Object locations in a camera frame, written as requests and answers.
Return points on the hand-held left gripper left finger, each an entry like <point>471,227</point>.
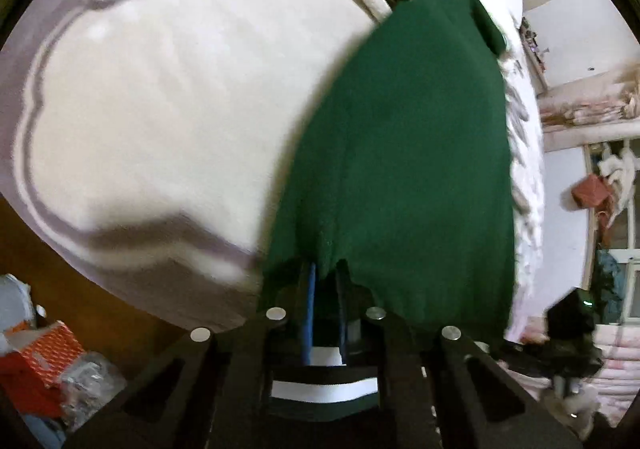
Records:
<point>310,314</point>

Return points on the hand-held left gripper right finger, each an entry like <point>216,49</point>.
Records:
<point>343,324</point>

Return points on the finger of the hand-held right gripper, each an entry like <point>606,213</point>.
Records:
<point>520,359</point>

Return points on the green and white varsity jacket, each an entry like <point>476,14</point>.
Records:
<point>410,154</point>

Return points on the teal cloth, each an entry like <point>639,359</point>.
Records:
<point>607,279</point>

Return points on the dusty red garment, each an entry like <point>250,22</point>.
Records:
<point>590,191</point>

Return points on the white crumpled garment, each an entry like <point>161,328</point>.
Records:
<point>617,169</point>

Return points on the pink floral curtain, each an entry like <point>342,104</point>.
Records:
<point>585,109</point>

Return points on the clear plastic bag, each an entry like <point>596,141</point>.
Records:
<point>92,386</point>

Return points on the orange and white box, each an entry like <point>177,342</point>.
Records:
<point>50,351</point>

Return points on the bed with floral blanket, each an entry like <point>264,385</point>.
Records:
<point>150,104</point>

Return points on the red bag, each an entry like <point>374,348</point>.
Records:
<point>25,389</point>

